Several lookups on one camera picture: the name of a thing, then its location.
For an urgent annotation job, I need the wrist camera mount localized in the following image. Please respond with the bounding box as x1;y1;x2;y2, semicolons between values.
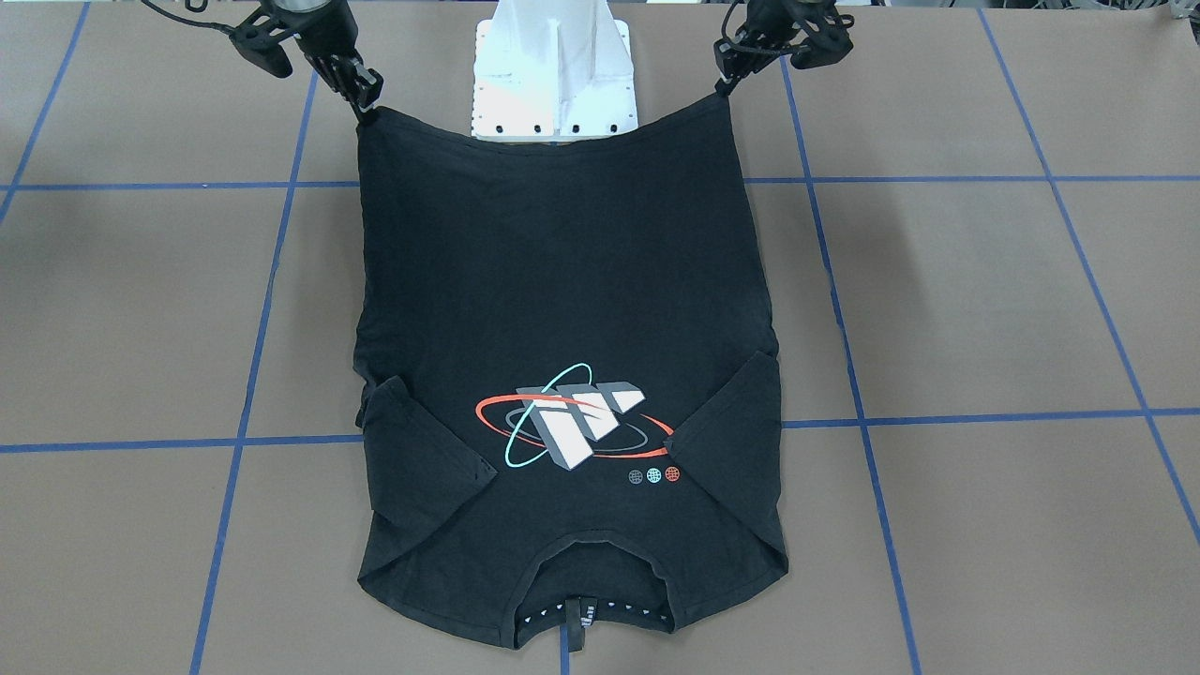
229;2;296;80
787;1;856;68

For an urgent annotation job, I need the black graphic t-shirt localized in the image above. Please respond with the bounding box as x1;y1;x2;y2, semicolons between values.
354;95;788;649

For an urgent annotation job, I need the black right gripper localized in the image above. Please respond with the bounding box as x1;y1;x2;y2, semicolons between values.
281;1;384;118

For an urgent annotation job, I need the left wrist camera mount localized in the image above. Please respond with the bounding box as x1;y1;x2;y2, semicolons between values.
787;1;856;68

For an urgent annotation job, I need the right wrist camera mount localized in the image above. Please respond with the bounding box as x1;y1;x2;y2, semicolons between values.
229;2;296;80

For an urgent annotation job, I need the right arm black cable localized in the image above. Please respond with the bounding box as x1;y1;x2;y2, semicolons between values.
140;0;245;37

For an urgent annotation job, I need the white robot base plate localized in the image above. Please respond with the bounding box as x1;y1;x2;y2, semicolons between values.
472;1;638;143

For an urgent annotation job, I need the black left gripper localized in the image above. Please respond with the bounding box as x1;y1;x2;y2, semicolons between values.
714;1;816;96

